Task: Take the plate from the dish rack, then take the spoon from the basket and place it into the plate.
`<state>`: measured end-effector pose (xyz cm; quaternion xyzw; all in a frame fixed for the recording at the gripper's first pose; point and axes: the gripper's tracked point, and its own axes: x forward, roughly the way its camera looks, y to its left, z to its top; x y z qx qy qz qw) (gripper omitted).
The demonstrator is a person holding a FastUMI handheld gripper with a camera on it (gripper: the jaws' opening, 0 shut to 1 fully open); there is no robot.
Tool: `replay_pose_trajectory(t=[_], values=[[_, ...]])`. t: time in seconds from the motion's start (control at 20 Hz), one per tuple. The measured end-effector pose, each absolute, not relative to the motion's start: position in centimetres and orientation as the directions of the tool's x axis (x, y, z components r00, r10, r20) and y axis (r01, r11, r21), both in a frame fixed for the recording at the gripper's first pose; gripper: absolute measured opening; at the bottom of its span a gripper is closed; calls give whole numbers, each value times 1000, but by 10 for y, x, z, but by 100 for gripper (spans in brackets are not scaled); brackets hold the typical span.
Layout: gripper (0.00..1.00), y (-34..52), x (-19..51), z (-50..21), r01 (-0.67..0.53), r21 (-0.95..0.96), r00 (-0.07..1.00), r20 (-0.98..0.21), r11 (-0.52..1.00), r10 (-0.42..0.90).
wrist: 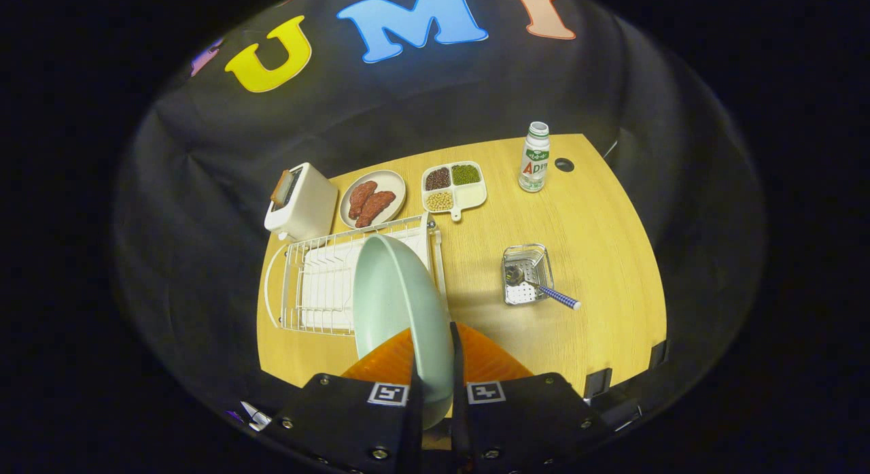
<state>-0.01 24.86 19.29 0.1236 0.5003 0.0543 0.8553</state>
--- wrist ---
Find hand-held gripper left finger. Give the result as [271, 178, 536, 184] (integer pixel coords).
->
[262, 328, 425, 474]

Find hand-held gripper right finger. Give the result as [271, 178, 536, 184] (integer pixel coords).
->
[449, 321, 612, 474]

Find pale green plate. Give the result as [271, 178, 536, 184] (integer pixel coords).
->
[352, 233, 455, 430]

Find metal wire basket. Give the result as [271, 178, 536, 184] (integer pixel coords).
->
[502, 243, 555, 306]

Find white wire dish rack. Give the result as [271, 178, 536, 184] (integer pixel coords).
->
[264, 212, 451, 337]

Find beige round plate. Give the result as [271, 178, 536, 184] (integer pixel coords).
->
[338, 169, 407, 229]

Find white drip tray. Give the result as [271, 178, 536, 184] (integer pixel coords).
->
[299, 228, 432, 331]

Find red meat piece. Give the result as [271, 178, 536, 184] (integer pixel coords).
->
[348, 180, 378, 220]
[354, 190, 397, 228]

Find white sectioned bean tray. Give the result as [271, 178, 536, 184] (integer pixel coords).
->
[421, 160, 488, 222]

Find white toaster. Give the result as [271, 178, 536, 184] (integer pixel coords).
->
[264, 163, 338, 242]

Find white green drink bottle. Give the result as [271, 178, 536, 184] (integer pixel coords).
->
[518, 121, 551, 193]

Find toast bread slice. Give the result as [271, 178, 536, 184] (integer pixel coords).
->
[270, 169, 296, 208]

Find black backdrop cloth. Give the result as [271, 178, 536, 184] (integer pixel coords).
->
[112, 0, 769, 420]

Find silver table corner bracket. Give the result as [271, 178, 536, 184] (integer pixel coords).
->
[239, 401, 273, 433]

